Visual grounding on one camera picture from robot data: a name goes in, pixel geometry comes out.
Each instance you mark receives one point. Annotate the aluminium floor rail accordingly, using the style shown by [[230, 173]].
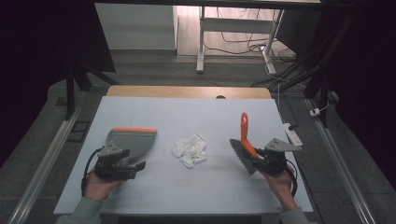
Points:
[[345, 171], [40, 169]]

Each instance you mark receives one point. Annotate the white cabinet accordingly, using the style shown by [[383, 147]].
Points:
[[135, 26]]

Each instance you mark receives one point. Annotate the white power strip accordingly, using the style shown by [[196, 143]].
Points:
[[292, 135]]

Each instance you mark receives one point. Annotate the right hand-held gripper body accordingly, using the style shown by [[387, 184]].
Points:
[[275, 157]]

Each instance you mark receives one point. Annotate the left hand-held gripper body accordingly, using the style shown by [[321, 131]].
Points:
[[109, 165]]

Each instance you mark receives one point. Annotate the dark curtain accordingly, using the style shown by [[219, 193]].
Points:
[[370, 77], [34, 62]]

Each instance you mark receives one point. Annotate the white plug adapter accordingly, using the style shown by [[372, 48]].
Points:
[[315, 112]]

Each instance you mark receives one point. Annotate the black plug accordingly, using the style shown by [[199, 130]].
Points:
[[292, 127]]

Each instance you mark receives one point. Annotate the white desk frame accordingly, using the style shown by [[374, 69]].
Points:
[[236, 25]]

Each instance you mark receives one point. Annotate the light wooden table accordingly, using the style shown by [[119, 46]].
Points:
[[174, 91]]

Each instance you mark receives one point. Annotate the person's left hand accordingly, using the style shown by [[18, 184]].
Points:
[[98, 188]]

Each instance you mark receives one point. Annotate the pile of white paper scraps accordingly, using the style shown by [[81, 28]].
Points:
[[190, 151]]

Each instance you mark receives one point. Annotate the white table cover board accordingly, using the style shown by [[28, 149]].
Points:
[[193, 118]]

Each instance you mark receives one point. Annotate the grey dustpan with orange edge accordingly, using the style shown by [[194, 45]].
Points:
[[134, 141]]

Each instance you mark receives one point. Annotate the black metal stand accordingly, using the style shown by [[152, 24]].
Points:
[[71, 90], [323, 68]]

